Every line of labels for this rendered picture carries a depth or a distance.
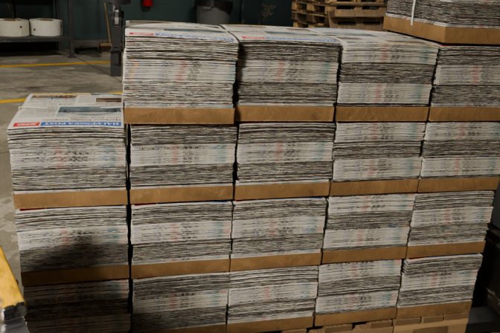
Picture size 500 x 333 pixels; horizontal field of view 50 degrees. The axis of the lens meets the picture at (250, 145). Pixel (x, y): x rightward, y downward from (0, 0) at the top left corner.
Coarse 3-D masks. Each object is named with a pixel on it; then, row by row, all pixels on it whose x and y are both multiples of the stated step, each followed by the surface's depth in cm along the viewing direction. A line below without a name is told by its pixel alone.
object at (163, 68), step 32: (128, 32) 134; (160, 32) 138; (192, 32) 145; (224, 32) 150; (128, 64) 134; (160, 64) 135; (192, 64) 138; (224, 64) 139; (128, 96) 136; (160, 96) 138; (192, 96) 140; (224, 96) 141
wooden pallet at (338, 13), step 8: (328, 16) 731; (336, 16) 723; (344, 16) 733; (352, 16) 742; (360, 16) 752; (368, 16) 762; (376, 16) 773; (336, 24) 737; (360, 24) 766; (368, 24) 780; (376, 24) 790
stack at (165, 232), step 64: (64, 128) 136; (128, 128) 164; (192, 128) 144; (256, 128) 148; (320, 128) 153; (384, 128) 158; (128, 192) 169; (64, 256) 147; (192, 256) 156; (64, 320) 153; (128, 320) 158; (192, 320) 163; (256, 320) 169; (384, 320) 181
